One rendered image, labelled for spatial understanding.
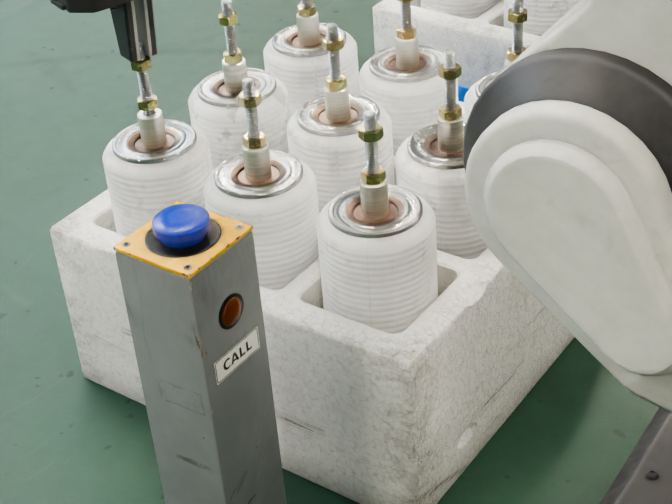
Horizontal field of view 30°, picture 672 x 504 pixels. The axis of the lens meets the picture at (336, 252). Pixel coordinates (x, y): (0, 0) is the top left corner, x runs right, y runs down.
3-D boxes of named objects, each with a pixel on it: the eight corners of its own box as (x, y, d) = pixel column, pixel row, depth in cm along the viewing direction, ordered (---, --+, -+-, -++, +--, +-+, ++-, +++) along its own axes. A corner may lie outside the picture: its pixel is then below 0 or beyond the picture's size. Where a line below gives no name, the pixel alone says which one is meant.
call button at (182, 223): (224, 235, 88) (220, 210, 87) (187, 264, 85) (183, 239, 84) (181, 220, 90) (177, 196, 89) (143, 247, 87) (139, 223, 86)
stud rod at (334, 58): (330, 101, 113) (324, 24, 109) (340, 98, 113) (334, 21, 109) (334, 106, 112) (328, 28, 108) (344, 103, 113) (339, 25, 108)
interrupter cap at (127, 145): (208, 127, 114) (207, 120, 114) (180, 170, 108) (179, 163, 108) (131, 122, 116) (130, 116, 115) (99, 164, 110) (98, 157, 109)
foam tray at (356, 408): (614, 291, 131) (624, 140, 121) (415, 531, 105) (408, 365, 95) (311, 196, 150) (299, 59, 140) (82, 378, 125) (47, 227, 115)
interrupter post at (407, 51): (425, 66, 121) (424, 34, 120) (409, 75, 120) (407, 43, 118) (407, 59, 123) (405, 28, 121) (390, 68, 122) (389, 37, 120)
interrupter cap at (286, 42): (262, 57, 125) (261, 51, 125) (285, 26, 131) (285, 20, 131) (334, 62, 123) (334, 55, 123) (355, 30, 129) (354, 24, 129)
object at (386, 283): (368, 339, 116) (357, 170, 105) (459, 371, 111) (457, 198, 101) (309, 399, 109) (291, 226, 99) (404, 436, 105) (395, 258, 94)
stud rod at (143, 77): (152, 118, 111) (139, 40, 107) (159, 122, 111) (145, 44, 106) (143, 122, 111) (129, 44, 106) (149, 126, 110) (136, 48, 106)
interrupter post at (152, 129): (172, 139, 113) (167, 107, 111) (162, 153, 111) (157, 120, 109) (147, 138, 113) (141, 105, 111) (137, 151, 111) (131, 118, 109)
